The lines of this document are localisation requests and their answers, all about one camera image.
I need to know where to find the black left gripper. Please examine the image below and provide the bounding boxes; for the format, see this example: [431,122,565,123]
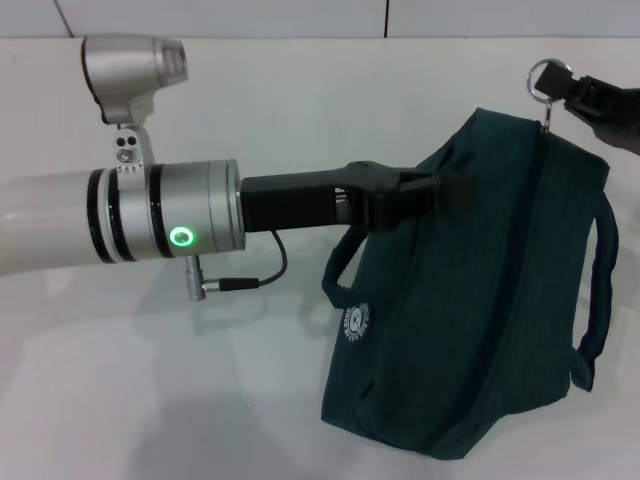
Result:
[241,159,476,235]

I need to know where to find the metal zipper pull ring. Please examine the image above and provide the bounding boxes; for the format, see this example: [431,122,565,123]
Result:
[526,58,574,135]

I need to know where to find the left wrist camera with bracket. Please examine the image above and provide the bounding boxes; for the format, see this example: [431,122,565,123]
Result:
[80,33,191,177]

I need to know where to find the dark teal fabric lunch bag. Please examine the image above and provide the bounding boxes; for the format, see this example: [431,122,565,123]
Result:
[319,106,622,462]

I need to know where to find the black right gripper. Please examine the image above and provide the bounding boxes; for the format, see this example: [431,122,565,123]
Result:
[539,63,640,157]

